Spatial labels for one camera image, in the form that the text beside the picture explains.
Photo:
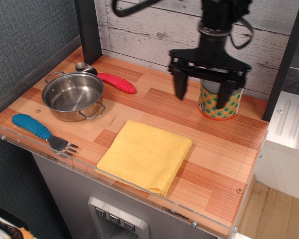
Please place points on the yellow folded cloth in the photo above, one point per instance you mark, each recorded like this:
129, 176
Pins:
145, 156

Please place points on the clear acrylic counter guard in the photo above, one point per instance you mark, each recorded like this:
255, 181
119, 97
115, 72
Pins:
30, 143

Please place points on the stainless steel pot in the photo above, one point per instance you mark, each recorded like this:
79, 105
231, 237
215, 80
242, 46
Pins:
74, 96

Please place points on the red handled spoon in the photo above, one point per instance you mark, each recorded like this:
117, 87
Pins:
118, 82

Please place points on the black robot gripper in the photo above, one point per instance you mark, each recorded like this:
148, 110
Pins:
210, 60

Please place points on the dark grey left post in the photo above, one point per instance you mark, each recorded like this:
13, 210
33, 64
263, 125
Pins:
89, 30

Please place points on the green orange dotted can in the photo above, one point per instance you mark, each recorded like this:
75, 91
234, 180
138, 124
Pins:
208, 101

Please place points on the dark grey right post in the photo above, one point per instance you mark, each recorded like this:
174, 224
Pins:
283, 70

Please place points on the grey cabinet front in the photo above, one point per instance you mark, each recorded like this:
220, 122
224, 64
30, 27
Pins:
71, 190

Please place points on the dark grey post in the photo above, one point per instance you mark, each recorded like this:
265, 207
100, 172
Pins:
89, 30
283, 70

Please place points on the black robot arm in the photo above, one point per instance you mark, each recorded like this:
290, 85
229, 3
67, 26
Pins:
218, 17

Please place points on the blue handled fork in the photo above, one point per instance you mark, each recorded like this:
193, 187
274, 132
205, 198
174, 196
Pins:
58, 145

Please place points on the silver dispenser button panel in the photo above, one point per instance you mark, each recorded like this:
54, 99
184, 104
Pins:
114, 223

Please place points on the white ribbed appliance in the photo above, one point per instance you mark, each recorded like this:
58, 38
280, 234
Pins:
278, 163

